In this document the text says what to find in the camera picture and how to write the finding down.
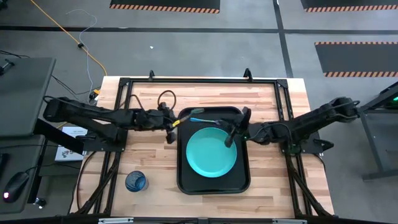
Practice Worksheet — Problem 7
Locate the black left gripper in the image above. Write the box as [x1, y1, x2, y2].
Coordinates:
[136, 104, 188, 144]

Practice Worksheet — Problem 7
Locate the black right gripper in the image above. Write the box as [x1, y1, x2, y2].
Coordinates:
[221, 106, 261, 149]

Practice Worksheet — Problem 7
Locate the blue-handled cutlery piece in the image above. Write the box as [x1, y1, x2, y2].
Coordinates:
[189, 117, 224, 125]

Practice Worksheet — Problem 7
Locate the green-handled cutlery piece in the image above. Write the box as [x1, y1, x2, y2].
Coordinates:
[178, 108, 205, 124]

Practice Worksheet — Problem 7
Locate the teal plate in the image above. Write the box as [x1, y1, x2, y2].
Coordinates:
[185, 126, 238, 179]

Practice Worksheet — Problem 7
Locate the black plastic tray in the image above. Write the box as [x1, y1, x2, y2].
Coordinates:
[176, 106, 251, 196]

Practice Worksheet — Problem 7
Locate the blue translucent cup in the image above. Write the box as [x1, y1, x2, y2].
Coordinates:
[124, 170, 149, 193]

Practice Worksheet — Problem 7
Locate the yellow power plug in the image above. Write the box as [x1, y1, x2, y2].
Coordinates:
[88, 88, 102, 102]

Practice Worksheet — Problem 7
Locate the white paper box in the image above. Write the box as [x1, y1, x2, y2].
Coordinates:
[54, 126, 89, 162]

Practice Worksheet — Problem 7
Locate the black orange-striped floor mat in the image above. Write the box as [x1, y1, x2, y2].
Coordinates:
[300, 0, 398, 13]
[109, 0, 221, 14]
[314, 41, 398, 78]

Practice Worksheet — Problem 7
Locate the black desk support bar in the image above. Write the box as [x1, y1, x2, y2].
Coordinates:
[33, 118, 85, 156]

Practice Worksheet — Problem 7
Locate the black metal table stand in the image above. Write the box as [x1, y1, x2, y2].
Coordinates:
[357, 81, 398, 182]

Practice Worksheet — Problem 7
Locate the dark grey desk platform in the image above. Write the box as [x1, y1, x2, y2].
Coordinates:
[0, 57, 57, 138]

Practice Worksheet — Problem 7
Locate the dark grey desk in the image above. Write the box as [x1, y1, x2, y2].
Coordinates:
[0, 135, 46, 215]

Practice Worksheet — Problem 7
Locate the black computer mouse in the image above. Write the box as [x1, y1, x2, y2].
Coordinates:
[2, 170, 30, 203]

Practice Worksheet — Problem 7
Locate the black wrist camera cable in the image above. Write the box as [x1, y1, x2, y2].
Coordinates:
[157, 90, 177, 110]

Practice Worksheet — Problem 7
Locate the black aluminium rig frame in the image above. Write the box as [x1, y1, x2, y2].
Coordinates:
[70, 68, 335, 224]

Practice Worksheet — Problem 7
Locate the thin grey cable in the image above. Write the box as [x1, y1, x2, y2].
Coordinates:
[65, 8, 98, 94]

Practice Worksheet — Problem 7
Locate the white frame bracket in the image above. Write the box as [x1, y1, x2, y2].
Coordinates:
[98, 217, 134, 224]

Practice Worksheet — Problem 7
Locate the yellow cable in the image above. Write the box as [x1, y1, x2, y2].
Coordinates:
[30, 0, 108, 77]

